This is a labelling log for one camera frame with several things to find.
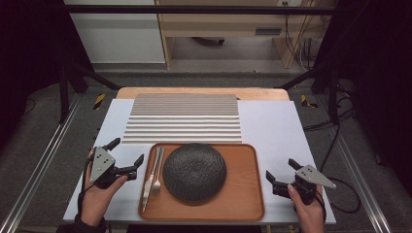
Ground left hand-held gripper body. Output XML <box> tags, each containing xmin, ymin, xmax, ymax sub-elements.
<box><xmin>88</xmin><ymin>146</ymin><xmax>128</xmax><ymax>190</ymax></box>

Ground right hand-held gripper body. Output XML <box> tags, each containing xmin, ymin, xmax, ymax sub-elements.
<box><xmin>288</xmin><ymin>164</ymin><xmax>337</xmax><ymax>207</ymax></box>

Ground silver table knife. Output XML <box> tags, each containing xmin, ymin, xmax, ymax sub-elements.
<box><xmin>141</xmin><ymin>146</ymin><xmax>163</xmax><ymax>214</ymax></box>

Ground silver fork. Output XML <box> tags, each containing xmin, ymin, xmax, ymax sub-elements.
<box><xmin>151</xmin><ymin>147</ymin><xmax>165</xmax><ymax>197</ymax></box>

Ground brown wooden tray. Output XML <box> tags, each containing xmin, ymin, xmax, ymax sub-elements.
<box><xmin>138</xmin><ymin>142</ymin><xmax>266</xmax><ymax>223</ymax></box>

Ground black textured plate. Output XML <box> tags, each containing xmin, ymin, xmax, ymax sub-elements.
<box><xmin>162</xmin><ymin>142</ymin><xmax>227</xmax><ymax>206</ymax></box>

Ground person's right hand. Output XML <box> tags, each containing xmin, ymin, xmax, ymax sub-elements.
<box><xmin>287</xmin><ymin>183</ymin><xmax>326</xmax><ymax>233</ymax></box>

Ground person's left hand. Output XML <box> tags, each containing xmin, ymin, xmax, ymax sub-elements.
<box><xmin>79</xmin><ymin>147</ymin><xmax>129</xmax><ymax>227</ymax></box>

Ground white board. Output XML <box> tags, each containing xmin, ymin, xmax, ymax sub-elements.
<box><xmin>62</xmin><ymin>98</ymin><xmax>337</xmax><ymax>226</ymax></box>

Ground yellow black floor tape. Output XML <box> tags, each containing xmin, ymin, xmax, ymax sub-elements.
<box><xmin>300</xmin><ymin>94</ymin><xmax>320</xmax><ymax>109</ymax></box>
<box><xmin>92</xmin><ymin>93</ymin><xmax>107</xmax><ymax>111</ymax></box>

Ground black metal stand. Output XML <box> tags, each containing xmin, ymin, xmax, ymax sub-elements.
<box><xmin>57</xmin><ymin>62</ymin><xmax>121</xmax><ymax>124</ymax></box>
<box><xmin>274</xmin><ymin>63</ymin><xmax>342</xmax><ymax>126</ymax></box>

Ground grey striped placemat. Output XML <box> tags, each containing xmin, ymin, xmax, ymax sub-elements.
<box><xmin>121</xmin><ymin>93</ymin><xmax>243</xmax><ymax>146</ymax></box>

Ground white cabinet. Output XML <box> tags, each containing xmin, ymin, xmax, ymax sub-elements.
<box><xmin>62</xmin><ymin>0</ymin><xmax>166</xmax><ymax>64</ymax></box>

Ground black curtain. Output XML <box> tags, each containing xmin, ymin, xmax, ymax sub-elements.
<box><xmin>315</xmin><ymin>0</ymin><xmax>412</xmax><ymax>197</ymax></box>
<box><xmin>0</xmin><ymin>0</ymin><xmax>95</xmax><ymax>154</ymax></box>

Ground dark chair base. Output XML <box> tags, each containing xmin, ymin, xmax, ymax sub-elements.
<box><xmin>190</xmin><ymin>36</ymin><xmax>225</xmax><ymax>47</ymax></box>

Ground light wooden desk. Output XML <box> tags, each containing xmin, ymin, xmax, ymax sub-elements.
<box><xmin>154</xmin><ymin>0</ymin><xmax>338</xmax><ymax>70</ymax></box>

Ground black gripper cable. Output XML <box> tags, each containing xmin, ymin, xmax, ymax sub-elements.
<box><xmin>77</xmin><ymin>154</ymin><xmax>95</xmax><ymax>216</ymax></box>
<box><xmin>319</xmin><ymin>177</ymin><xmax>361</xmax><ymax>215</ymax></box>

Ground aluminium rail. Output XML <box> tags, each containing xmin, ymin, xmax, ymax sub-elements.
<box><xmin>314</xmin><ymin>96</ymin><xmax>394</xmax><ymax>233</ymax></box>
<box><xmin>0</xmin><ymin>95</ymin><xmax>84</xmax><ymax>233</ymax></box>

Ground black floor cables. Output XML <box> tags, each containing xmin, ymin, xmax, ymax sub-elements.
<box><xmin>303</xmin><ymin>81</ymin><xmax>358</xmax><ymax>173</ymax></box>

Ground hanging cable bundle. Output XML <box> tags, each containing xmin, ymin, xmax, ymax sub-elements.
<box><xmin>283</xmin><ymin>1</ymin><xmax>325</xmax><ymax>72</ymax></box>

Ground black horizontal frame bar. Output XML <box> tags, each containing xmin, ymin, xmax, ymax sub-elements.
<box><xmin>63</xmin><ymin>4</ymin><xmax>338</xmax><ymax>16</ymax></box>

